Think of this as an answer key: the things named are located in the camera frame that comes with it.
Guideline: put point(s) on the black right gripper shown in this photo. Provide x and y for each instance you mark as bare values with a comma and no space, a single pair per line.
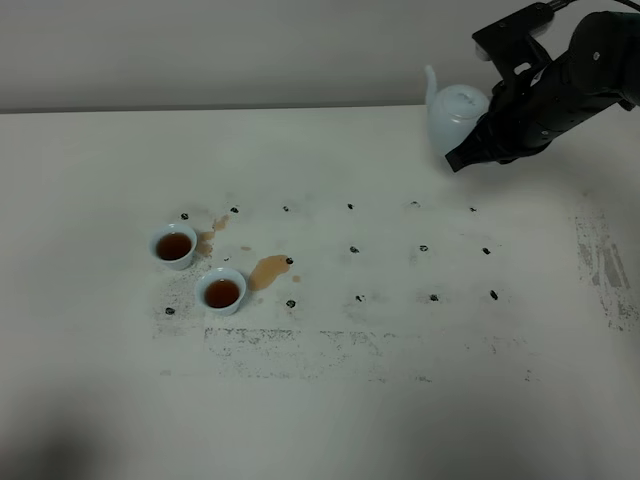
574,88

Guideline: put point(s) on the light blue porcelain teapot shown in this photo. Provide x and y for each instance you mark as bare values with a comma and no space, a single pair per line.
452,112

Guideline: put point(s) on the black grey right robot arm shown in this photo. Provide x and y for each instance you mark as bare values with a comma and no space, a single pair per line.
610,30

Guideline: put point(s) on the near light blue teacup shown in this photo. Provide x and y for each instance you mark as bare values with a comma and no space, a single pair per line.
221,291

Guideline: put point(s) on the light blue teacup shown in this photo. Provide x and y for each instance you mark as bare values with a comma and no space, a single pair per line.
174,246
221,291

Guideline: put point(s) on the far light blue teacup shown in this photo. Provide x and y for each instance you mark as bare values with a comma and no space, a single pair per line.
174,246

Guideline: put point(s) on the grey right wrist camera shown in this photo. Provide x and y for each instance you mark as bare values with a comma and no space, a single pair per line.
511,41

